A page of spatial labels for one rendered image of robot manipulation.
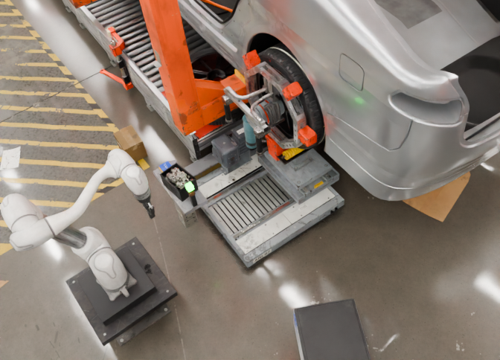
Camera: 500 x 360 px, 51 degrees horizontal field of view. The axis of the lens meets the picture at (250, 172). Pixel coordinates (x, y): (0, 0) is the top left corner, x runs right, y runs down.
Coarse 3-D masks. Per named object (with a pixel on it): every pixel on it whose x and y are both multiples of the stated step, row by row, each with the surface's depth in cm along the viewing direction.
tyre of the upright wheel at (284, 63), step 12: (276, 48) 310; (288, 48) 306; (264, 60) 315; (276, 60) 302; (288, 60) 299; (288, 72) 297; (300, 72) 296; (300, 84) 294; (300, 96) 299; (312, 96) 295; (312, 108) 297; (312, 120) 301; (312, 144) 318
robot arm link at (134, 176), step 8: (128, 168) 264; (136, 168) 264; (128, 176) 262; (136, 176) 262; (144, 176) 267; (128, 184) 266; (136, 184) 265; (144, 184) 268; (136, 192) 270; (144, 192) 273
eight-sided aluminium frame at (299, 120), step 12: (252, 72) 317; (264, 72) 303; (276, 72) 302; (252, 84) 337; (276, 84) 297; (288, 84) 297; (288, 108) 300; (300, 108) 299; (300, 120) 300; (276, 132) 344; (288, 144) 326; (300, 144) 316
